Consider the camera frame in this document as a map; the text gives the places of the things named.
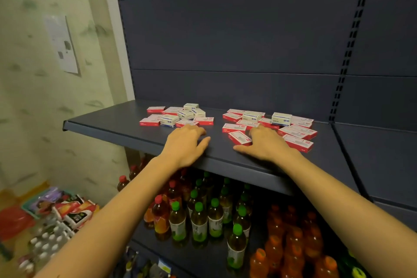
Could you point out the person's left hand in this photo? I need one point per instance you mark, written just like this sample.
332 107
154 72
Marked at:
184 145

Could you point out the person's right hand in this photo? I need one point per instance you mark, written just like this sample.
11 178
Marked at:
270 145

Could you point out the red and white boxes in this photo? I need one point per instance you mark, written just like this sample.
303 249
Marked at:
298 143

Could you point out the dark grey metal shelf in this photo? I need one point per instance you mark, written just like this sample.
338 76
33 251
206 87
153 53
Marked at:
244 27

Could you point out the person's right forearm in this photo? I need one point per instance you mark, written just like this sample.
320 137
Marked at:
358 216

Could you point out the person's left forearm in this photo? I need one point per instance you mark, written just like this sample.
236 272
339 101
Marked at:
107 222

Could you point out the group of red-capped amber bottles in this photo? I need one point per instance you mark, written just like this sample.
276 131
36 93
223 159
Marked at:
160 219

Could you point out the group of green-capped tea bottles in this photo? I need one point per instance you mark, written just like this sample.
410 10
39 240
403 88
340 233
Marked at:
199 227

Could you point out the group of orange soda bottles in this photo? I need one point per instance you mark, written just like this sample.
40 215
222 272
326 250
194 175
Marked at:
273 251

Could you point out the small blue yellow price tag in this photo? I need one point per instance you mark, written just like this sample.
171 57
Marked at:
164 266

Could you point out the basket of snack packets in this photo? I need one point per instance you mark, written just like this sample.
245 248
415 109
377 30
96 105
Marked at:
75 212

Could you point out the group of dark glass bottles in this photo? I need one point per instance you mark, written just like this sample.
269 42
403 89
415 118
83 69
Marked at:
130 264

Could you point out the pack of white-capped bottles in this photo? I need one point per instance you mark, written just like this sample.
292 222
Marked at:
49 242

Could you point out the red plastic basin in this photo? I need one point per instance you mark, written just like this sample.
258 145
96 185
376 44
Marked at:
14 222

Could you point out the white paper wall notice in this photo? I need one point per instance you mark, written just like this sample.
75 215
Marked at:
62 46

